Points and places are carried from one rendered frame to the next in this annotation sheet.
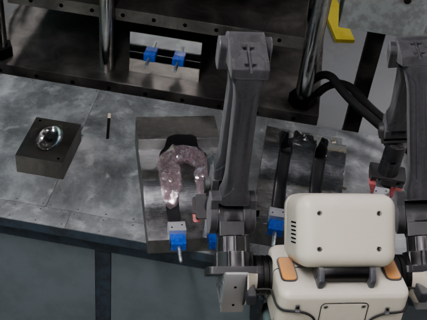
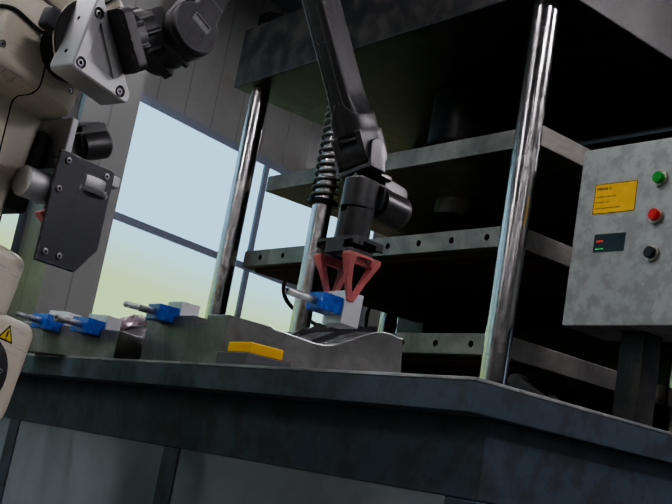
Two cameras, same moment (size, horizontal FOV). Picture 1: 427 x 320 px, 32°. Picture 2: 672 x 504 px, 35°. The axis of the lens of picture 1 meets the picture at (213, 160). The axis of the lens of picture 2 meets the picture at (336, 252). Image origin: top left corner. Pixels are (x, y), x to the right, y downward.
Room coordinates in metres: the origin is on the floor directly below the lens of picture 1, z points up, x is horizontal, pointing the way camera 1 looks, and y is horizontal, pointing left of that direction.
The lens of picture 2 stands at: (0.53, -1.75, 0.67)
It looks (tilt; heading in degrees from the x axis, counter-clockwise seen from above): 12 degrees up; 49
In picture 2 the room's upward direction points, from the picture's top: 10 degrees clockwise
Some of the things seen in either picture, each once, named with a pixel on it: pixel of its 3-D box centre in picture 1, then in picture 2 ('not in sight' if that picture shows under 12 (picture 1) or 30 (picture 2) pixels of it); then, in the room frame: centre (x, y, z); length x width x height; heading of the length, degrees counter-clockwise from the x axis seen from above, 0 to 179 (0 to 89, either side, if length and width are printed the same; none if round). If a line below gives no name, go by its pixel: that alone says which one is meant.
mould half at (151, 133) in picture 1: (183, 179); (161, 351); (1.72, 0.09, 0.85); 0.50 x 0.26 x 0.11; 13
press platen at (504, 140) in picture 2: not in sight; (471, 200); (2.76, 0.25, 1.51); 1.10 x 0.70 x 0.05; 86
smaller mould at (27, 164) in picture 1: (49, 147); not in sight; (1.81, 0.53, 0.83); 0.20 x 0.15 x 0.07; 176
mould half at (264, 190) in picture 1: (300, 178); (300, 358); (1.78, -0.28, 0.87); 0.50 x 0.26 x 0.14; 176
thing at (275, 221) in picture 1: (274, 230); (157, 312); (1.51, -0.20, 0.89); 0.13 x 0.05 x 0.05; 176
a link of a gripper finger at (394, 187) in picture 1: (387, 186); (349, 273); (1.65, -0.51, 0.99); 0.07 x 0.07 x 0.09; 86
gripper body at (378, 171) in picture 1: (389, 166); (352, 231); (1.65, -0.50, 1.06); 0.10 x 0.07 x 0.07; 86
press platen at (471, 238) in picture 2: not in sight; (456, 283); (2.75, 0.25, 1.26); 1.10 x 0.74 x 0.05; 86
